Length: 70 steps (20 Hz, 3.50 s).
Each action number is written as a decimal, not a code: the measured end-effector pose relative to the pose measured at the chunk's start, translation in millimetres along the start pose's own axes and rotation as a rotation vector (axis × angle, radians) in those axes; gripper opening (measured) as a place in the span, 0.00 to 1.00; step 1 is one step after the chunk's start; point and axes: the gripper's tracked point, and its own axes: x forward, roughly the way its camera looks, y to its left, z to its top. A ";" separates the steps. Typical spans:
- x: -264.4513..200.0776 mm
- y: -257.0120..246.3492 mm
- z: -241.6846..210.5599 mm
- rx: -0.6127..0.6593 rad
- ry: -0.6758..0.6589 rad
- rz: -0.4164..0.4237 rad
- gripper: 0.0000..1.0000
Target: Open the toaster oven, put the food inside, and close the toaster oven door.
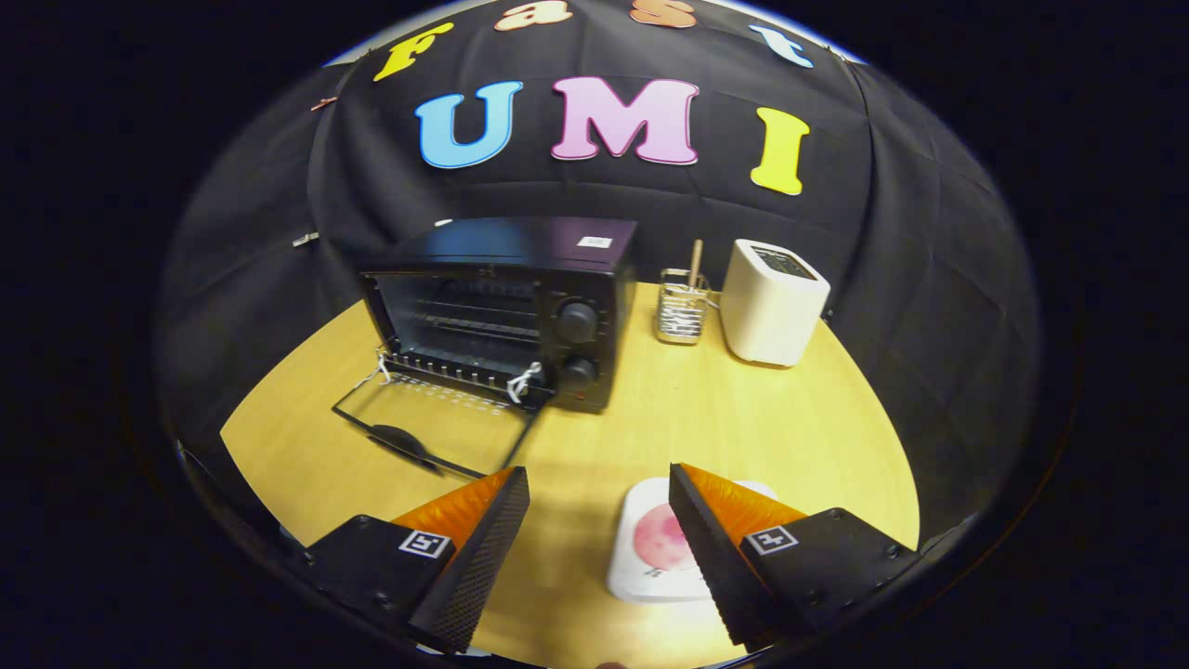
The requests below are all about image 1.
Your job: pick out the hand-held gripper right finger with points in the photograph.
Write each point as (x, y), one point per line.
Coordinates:
(720, 567)

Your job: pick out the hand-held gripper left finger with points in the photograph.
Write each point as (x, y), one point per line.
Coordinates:
(478, 562)

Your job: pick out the white plate with pink meat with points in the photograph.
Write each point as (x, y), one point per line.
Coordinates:
(650, 548)

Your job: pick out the black toaster oven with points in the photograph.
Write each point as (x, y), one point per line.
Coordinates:
(520, 243)

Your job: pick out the white bread toaster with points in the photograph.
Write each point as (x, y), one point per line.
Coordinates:
(771, 316)

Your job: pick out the silver clip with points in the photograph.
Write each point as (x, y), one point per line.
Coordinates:
(305, 240)

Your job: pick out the black backdrop cloth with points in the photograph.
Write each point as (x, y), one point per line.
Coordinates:
(594, 195)

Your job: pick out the red clip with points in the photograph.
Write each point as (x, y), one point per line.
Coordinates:
(323, 103)

